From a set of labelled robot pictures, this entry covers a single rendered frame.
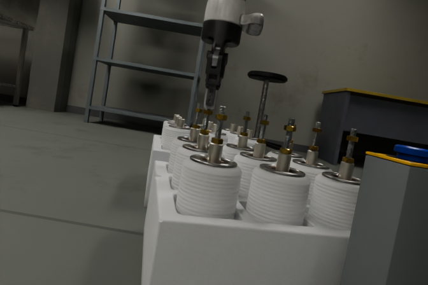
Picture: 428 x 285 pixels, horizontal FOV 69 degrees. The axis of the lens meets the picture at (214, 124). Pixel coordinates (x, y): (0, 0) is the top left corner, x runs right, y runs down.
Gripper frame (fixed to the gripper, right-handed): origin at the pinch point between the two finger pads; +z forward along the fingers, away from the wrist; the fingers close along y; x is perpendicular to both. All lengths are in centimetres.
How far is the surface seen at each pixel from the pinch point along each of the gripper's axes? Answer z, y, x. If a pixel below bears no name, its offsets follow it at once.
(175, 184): 17.0, 3.0, -3.7
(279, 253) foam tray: 20.5, 16.4, 14.5
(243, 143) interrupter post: 8.7, -13.3, 8.5
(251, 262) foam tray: 22.1, 17.4, 10.6
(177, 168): 14.0, 3.0, -3.8
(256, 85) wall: -31, -297, 29
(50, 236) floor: 35.0, -4.1, -29.6
